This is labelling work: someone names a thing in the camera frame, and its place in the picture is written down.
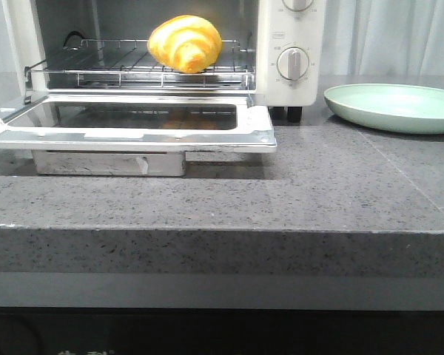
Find yellow croissant bread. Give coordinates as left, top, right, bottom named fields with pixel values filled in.
left=147, top=15, right=223, bottom=74

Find glass oven door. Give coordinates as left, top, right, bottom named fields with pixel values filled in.
left=0, top=92, right=277, bottom=177

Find white Toshiba toaster oven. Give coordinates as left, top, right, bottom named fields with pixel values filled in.
left=2, top=1, right=326, bottom=122

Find lower timer knob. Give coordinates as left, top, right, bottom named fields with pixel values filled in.
left=277, top=47, right=309, bottom=81

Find upper temperature knob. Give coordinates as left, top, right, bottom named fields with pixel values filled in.
left=283, top=0, right=313, bottom=12

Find mint green plate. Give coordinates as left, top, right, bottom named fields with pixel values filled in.
left=324, top=84, right=444, bottom=135

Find metal wire oven rack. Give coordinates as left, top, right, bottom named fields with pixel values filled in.
left=24, top=38, right=255, bottom=91

